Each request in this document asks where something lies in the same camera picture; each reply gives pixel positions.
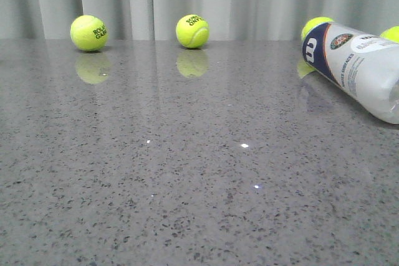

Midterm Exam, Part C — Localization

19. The grey white curtain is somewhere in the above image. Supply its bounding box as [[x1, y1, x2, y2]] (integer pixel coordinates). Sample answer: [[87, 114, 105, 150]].
[[0, 0, 399, 42]]

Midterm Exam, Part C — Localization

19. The tennis ball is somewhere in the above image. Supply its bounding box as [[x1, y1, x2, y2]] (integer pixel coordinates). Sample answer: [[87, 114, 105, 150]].
[[380, 26, 399, 43], [175, 14, 209, 49]]

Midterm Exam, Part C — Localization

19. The tennis ball Wilson logo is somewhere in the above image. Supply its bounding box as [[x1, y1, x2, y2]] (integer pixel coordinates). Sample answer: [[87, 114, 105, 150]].
[[300, 16, 334, 41]]

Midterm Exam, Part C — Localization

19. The white blue tennis ball can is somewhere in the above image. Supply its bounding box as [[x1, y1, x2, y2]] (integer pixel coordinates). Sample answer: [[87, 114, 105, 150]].
[[302, 22, 398, 124]]

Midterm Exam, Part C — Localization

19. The tennis ball Roland Garros left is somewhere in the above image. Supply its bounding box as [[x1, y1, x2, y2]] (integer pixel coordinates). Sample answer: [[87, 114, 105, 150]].
[[70, 15, 108, 52]]

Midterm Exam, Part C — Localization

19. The tennis ball centre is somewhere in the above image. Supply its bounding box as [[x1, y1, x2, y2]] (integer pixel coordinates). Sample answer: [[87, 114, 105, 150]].
[[175, 14, 209, 49]]

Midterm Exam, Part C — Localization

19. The tennis ball far right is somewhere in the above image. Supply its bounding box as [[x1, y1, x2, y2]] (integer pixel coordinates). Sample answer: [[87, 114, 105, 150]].
[[380, 26, 399, 43]]

